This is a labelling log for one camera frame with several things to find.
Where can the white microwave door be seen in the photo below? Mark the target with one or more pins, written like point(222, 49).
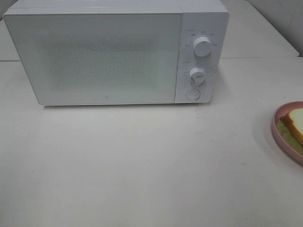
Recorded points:
point(98, 59)

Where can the upper white power knob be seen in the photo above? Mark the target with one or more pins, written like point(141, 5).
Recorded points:
point(202, 46)

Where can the white microwave oven body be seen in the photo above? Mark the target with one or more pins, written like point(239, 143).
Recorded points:
point(198, 17)

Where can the pink plate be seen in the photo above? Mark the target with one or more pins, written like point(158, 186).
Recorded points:
point(285, 147)

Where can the white bread sandwich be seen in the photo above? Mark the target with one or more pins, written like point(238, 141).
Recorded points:
point(290, 128)

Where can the round white door button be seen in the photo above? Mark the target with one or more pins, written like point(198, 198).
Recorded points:
point(193, 95)

